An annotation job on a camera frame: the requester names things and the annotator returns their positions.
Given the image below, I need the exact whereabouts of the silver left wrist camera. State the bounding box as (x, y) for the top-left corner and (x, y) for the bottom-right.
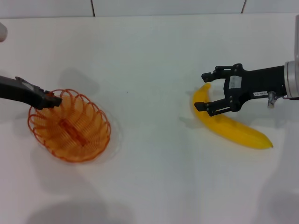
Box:
(0, 22), (9, 43)

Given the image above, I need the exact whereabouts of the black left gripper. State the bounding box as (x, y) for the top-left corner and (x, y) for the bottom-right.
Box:
(0, 75), (63, 110)

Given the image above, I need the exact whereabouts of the yellow banana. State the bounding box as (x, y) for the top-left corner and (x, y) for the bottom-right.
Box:
(192, 83), (274, 150)

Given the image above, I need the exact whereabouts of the right wrist cable plug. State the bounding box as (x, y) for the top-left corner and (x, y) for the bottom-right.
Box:
(267, 91), (290, 109)

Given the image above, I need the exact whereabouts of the orange wire basket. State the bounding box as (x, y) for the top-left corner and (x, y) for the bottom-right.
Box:
(28, 88), (112, 163)

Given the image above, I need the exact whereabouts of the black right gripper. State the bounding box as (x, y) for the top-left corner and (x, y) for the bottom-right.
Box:
(194, 63), (286, 117)

